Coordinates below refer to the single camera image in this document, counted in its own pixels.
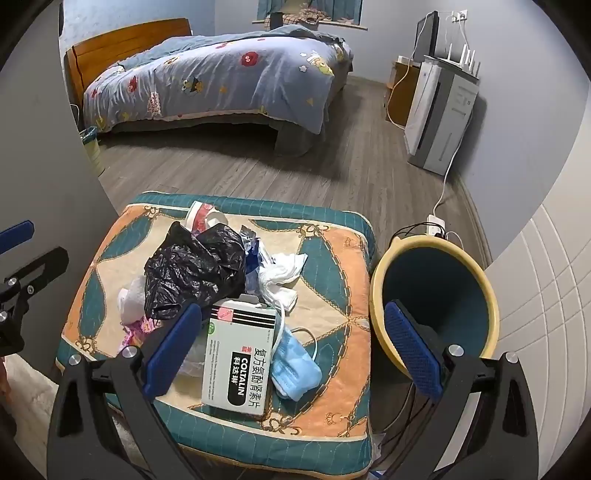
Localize blue face mask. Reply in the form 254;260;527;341
270;300;322;400

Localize black monitor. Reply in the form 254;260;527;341
416;11;439;61

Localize teal and orange patterned cushion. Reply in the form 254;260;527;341
55;191;377;453

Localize yellow and teal trash bin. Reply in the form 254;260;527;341
369;234;500;384

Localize black plastic bag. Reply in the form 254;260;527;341
144;222;247;321

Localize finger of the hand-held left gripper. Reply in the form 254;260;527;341
0;220;35;254
0;247;70;311

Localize white wardrobe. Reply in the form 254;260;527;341
485;152;591;480

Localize white power cable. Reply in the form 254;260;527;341
434;124;462;217

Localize teal curtain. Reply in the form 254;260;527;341
257;0;363;24

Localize small green waste bin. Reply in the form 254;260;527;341
79;126;102;178

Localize white cable at cabinet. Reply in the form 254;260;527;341
385;60;411;128

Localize blue printed duvet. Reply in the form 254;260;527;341
83;25;354;134

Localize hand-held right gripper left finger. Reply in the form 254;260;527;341
47;302;204;480

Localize white tissue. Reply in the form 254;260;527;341
256;251;308;315

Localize white and black medicine box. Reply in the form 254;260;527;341
202;298;278;416

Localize white bubble wrap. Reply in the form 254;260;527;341
117;277;151;324

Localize white air purifier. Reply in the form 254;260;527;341
405;58;481;176

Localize wooden bed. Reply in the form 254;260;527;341
65;18;354;155

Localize red and white paper cup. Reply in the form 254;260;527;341
185;200;227;234

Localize white router with antennas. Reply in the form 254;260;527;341
424;44;481;77

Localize brown checked cloth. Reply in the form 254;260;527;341
281;7;334;23

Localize pink wrapper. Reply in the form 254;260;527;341
121;316;155;349

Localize white fluffy rug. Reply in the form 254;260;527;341
9;355;130;480

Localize wooden cabinet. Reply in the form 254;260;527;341
385;58;421;127

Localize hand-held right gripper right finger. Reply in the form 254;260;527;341
384;299;540;480

